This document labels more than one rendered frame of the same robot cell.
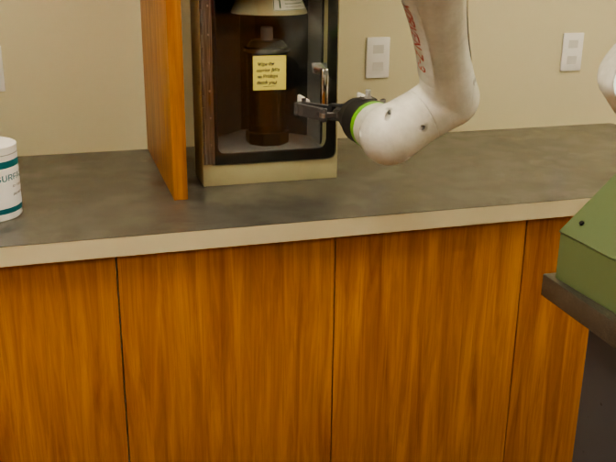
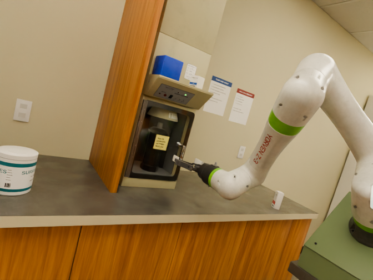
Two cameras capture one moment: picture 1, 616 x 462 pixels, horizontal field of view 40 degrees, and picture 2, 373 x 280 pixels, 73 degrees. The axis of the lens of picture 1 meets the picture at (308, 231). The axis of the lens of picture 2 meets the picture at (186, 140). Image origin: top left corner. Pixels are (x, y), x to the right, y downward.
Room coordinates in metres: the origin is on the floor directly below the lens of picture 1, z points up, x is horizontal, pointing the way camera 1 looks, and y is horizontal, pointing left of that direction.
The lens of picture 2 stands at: (0.63, 0.36, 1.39)
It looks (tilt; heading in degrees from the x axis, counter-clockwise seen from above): 6 degrees down; 343
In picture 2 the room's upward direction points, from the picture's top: 15 degrees clockwise
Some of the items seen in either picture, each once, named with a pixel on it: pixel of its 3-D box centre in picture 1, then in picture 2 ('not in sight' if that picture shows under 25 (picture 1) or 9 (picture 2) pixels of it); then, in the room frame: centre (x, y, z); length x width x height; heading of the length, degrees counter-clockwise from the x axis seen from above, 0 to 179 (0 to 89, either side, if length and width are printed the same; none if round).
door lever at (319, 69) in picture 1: (322, 86); (180, 152); (1.92, -0.03, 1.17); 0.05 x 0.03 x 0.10; 17
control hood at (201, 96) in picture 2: not in sight; (180, 94); (1.87, 0.07, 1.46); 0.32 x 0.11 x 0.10; 107
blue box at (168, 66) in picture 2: not in sight; (167, 68); (1.84, 0.17, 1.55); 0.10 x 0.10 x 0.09; 17
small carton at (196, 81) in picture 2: not in sight; (196, 82); (1.89, 0.00, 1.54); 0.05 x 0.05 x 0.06; 33
